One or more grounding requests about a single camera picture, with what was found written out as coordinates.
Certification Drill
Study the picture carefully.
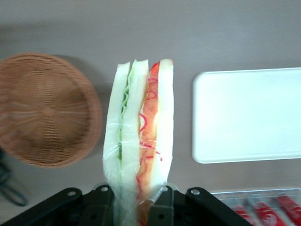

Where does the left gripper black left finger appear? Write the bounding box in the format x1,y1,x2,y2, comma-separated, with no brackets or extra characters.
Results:
0,184,116,226

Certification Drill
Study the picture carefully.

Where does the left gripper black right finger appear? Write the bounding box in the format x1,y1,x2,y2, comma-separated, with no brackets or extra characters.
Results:
147,185,254,226

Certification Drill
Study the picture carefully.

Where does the triangle sandwich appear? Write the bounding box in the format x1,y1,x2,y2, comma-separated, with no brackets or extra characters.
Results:
102,58,176,226

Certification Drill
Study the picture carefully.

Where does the round brown wicker basket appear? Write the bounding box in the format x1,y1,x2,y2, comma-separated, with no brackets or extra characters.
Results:
0,52,103,169

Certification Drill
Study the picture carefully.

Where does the beige plastic tray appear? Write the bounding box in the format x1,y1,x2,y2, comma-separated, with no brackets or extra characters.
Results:
192,67,301,165

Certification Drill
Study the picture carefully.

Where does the clear acrylic bottle rack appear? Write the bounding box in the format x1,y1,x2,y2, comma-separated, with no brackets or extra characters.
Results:
210,186,301,226

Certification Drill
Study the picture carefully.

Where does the red cola bottle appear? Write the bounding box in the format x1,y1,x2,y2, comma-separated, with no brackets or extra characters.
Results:
251,200,280,226
274,195,301,226
230,204,253,226

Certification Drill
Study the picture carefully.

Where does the black power cord with plug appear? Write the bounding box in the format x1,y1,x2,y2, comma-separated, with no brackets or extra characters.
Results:
0,150,29,208

